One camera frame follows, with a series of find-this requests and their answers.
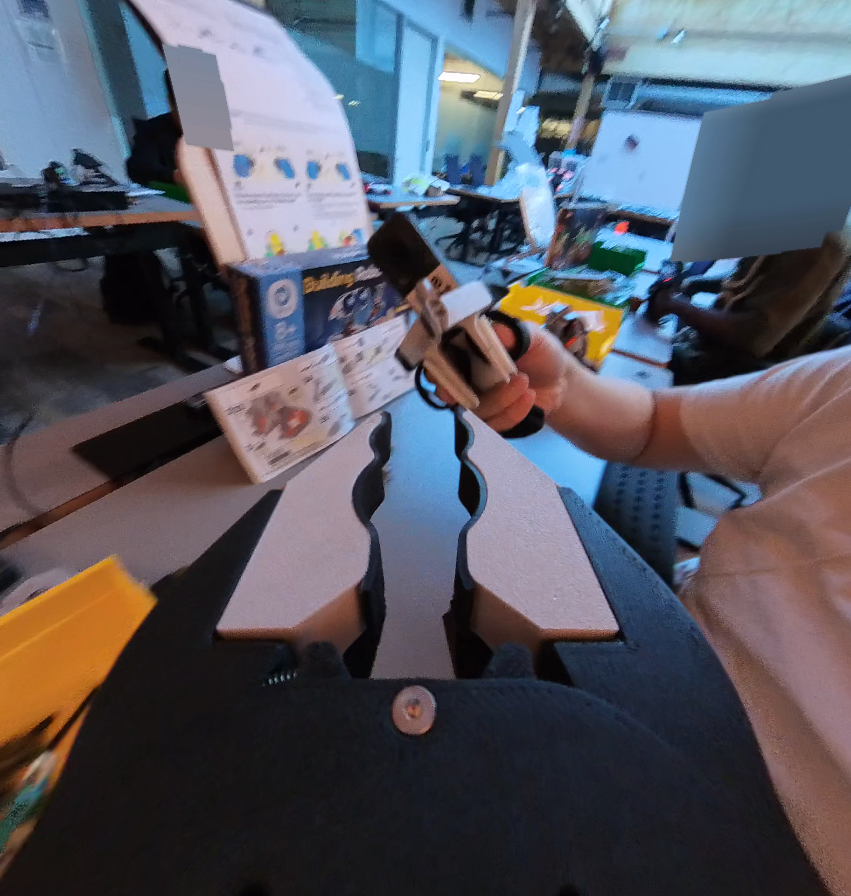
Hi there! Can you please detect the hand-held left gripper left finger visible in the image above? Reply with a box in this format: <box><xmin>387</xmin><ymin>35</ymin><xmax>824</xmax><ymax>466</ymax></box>
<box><xmin>214</xmin><ymin>412</ymin><xmax>393</xmax><ymax>655</ymax></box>

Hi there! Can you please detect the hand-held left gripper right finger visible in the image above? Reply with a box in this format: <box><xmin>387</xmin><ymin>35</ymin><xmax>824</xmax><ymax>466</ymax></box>
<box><xmin>453</xmin><ymin>409</ymin><xmax>621</xmax><ymax>645</ymax></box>

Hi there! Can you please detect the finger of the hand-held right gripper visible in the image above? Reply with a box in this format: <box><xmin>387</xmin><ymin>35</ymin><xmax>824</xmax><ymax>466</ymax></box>
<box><xmin>395</xmin><ymin>282</ymin><xmax>450</xmax><ymax>372</ymax></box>
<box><xmin>439</xmin><ymin>281</ymin><xmax>520</xmax><ymax>392</ymax></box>

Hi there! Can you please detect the yellow plastic bin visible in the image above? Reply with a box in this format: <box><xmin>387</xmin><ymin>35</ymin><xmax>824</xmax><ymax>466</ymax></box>
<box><xmin>0</xmin><ymin>556</ymin><xmax>157</xmax><ymax>764</ymax></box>

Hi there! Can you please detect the grey desk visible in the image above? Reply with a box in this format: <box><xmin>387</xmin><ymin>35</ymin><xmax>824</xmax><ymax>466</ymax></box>
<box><xmin>0</xmin><ymin>353</ymin><xmax>608</xmax><ymax>680</ymax></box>

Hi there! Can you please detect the wood edged office desk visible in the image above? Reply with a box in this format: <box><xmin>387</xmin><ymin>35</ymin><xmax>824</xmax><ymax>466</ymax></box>
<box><xmin>0</xmin><ymin>175</ymin><xmax>202</xmax><ymax>242</ymax></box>

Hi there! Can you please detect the person's right hand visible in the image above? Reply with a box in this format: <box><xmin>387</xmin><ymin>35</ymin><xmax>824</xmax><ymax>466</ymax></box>
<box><xmin>464</xmin><ymin>325</ymin><xmax>577</xmax><ymax>434</ymax></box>

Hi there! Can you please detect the yellow printed box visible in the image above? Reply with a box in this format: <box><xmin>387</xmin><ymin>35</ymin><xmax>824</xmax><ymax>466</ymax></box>
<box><xmin>499</xmin><ymin>280</ymin><xmax>626</xmax><ymax>368</ymax></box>

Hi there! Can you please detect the black perforated chair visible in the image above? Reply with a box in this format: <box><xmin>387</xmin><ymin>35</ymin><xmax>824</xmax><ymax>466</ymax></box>
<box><xmin>593</xmin><ymin>458</ymin><xmax>678</xmax><ymax>585</ymax></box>

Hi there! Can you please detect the blue toy box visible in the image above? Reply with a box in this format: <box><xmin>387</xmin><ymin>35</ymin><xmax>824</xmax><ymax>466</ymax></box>
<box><xmin>228</xmin><ymin>245</ymin><xmax>407</xmax><ymax>375</ymax></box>

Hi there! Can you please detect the open instruction booklet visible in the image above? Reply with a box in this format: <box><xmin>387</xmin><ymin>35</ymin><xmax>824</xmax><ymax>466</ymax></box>
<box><xmin>205</xmin><ymin>315</ymin><xmax>414</xmax><ymax>485</ymax></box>

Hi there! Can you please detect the white curved poster board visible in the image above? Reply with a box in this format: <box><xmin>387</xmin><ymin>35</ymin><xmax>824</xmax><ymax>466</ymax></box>
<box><xmin>128</xmin><ymin>0</ymin><xmax>370</xmax><ymax>267</ymax></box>

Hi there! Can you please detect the dark cable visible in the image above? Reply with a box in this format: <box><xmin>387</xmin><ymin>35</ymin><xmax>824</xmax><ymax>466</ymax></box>
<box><xmin>2</xmin><ymin>413</ymin><xmax>52</xmax><ymax>522</ymax></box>

